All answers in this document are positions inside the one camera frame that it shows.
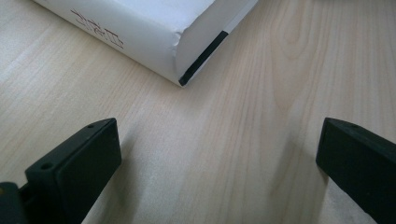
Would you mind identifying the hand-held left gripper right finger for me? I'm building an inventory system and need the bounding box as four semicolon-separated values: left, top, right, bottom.
315;117;396;224

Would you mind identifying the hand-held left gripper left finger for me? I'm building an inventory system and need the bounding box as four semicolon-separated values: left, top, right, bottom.
24;117;122;224

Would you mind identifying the white hardcover book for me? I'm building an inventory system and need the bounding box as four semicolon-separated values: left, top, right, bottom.
32;0;260;88

